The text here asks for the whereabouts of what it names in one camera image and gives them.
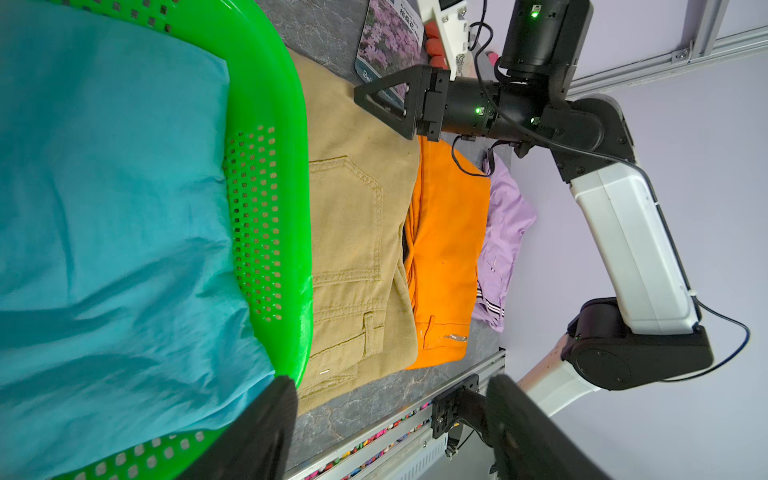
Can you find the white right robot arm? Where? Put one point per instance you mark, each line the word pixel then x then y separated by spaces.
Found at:
pixel 650 330

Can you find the green plastic basket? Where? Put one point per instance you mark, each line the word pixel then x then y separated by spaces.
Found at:
pixel 266 165

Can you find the teal pants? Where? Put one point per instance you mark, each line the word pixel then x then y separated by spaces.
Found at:
pixel 121 319

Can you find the aluminium corner frame post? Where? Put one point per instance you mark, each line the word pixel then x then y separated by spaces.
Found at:
pixel 705 46

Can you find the flower seed packet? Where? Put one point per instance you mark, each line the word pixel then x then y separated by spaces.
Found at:
pixel 391 39

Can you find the orange pants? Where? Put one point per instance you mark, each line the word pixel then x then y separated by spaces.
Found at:
pixel 444 233

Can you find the aluminium front rail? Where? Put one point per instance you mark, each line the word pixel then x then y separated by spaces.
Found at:
pixel 400 445

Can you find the purple folded garment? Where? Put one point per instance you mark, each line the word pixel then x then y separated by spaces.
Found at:
pixel 509 217

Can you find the red and white work glove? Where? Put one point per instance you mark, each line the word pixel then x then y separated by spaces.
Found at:
pixel 434 47

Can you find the khaki pants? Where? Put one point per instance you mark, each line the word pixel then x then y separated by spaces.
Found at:
pixel 361 178

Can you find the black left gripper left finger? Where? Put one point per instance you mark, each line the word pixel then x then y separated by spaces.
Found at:
pixel 256 445

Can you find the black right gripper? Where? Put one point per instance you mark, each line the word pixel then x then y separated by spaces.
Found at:
pixel 424 100

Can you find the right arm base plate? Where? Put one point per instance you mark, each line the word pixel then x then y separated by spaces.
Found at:
pixel 460 403

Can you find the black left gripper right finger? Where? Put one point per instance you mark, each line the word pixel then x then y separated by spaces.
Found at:
pixel 526 443

